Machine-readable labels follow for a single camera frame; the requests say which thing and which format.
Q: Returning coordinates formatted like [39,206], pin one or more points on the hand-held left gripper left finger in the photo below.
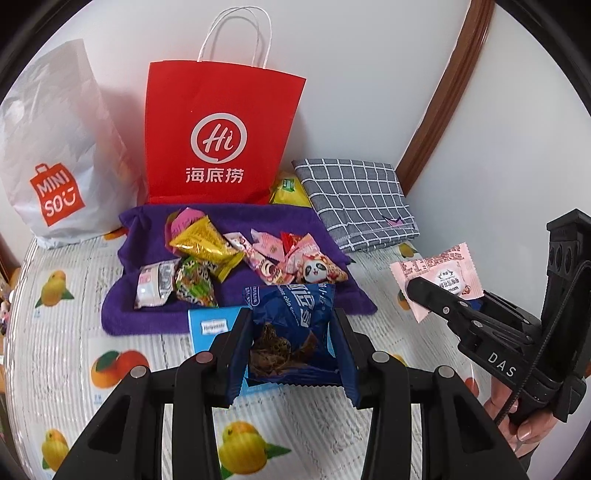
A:
[240,350]

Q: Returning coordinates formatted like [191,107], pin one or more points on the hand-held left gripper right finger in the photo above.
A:
[345,355]

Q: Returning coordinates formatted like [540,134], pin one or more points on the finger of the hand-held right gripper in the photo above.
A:
[434,297]

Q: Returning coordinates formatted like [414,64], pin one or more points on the pink white snack packet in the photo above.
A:
[438,270]

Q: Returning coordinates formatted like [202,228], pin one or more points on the dark blue snack packet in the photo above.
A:
[291,318]

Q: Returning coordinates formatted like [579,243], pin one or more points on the green patterned snack packet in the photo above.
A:
[196,284]

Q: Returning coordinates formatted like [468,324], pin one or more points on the pink panda snack packet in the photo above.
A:
[318,267]

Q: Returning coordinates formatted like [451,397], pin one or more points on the silver white snack packet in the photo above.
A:
[154,284]

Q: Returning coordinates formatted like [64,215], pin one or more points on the gold snack packet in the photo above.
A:
[205,244]

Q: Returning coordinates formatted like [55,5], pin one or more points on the person's right hand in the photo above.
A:
[531,429]

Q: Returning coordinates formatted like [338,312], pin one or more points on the blue tissue pack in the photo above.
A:
[207,327]

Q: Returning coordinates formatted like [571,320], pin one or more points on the pink striped snack packet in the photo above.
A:
[268,263]

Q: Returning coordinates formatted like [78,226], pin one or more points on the small white pink packet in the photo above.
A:
[236,243]

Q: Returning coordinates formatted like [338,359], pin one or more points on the small red candy packet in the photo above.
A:
[287,240]

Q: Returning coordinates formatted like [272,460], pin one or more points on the grey checked folded cloth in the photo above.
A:
[355,203]

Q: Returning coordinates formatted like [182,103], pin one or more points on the magenta snack packet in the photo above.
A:
[184,221]

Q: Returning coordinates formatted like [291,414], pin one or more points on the purple towel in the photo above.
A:
[138,221]

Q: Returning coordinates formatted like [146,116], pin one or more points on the yellow green snack packet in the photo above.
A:
[288,191]

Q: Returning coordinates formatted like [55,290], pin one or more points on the red paper bag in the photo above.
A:
[221,115]

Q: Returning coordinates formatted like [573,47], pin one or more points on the white plastic bag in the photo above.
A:
[60,152]

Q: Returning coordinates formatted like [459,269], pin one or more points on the wooden door frame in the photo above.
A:
[443,92]

